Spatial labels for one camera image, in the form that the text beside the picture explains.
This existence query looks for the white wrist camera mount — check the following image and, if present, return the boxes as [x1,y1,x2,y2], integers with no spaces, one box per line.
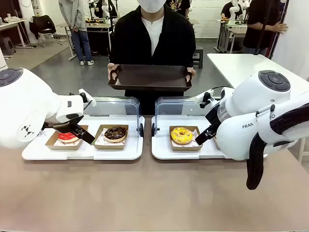
[195,89,215,108]
[79,88,97,108]

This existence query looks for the chocolate donut with gold sprinkles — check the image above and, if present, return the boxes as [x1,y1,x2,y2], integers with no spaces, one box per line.
[103,126,128,143]

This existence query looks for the black jacket on chair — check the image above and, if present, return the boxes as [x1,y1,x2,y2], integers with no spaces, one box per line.
[29,15,57,41]

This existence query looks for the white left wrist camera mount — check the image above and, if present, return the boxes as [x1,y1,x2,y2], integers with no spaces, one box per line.
[79,88,97,108]

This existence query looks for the black fabric cable sleeve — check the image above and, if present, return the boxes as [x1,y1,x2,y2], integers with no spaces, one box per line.
[246,102,309,190]

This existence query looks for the yellow glazed sprinkled donut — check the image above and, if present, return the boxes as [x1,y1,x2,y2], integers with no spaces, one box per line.
[170,127,194,145]

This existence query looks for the person's left hand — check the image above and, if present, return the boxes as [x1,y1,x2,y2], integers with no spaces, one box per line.
[185,68,197,82]

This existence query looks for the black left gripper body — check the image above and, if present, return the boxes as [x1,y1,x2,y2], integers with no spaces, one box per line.
[43,115,84,134]

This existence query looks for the brown cardboard donut box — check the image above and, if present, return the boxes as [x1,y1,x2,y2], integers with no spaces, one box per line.
[93,124,129,150]
[45,125,89,151]
[169,125,203,152]

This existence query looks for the red glazed donut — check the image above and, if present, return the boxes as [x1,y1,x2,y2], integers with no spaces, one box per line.
[57,131,80,143]

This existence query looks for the dark brown serving tray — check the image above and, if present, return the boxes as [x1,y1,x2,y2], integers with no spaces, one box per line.
[107,64,194,92]

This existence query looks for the white face mask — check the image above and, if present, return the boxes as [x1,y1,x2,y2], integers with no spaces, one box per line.
[140,0,167,14]

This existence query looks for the person in black cardigan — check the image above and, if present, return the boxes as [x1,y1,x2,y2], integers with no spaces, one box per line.
[110,0,197,116]

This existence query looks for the person's right hand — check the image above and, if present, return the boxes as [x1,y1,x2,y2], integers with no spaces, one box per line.
[107,63,120,82]

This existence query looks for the black step stool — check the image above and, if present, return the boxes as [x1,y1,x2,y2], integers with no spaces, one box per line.
[192,45,204,69]

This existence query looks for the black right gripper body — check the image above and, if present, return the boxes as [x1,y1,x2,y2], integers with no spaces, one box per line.
[205,104,221,128]

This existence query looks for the white plastic display tray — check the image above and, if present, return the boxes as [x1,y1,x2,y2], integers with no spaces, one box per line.
[21,115,145,161]
[151,115,268,160]

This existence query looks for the person in dark t-shirt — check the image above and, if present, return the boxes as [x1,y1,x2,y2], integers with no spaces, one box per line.
[242,0,289,57]

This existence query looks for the grey plastic stool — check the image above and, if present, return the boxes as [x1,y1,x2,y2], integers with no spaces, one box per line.
[0,36,16,55]

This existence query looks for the person in grey hoodie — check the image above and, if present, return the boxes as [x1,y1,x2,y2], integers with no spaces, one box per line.
[58,0,94,66]

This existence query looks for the white side table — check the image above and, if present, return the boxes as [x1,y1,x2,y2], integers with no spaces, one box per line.
[207,53,309,89]

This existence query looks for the seated person in background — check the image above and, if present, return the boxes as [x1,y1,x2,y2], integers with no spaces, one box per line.
[220,2,240,20]

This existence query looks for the clear plastic display cover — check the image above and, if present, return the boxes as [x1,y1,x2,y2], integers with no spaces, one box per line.
[83,96,145,138]
[151,96,219,138]

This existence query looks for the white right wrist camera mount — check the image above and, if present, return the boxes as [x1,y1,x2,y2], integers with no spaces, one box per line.
[195,89,215,108]

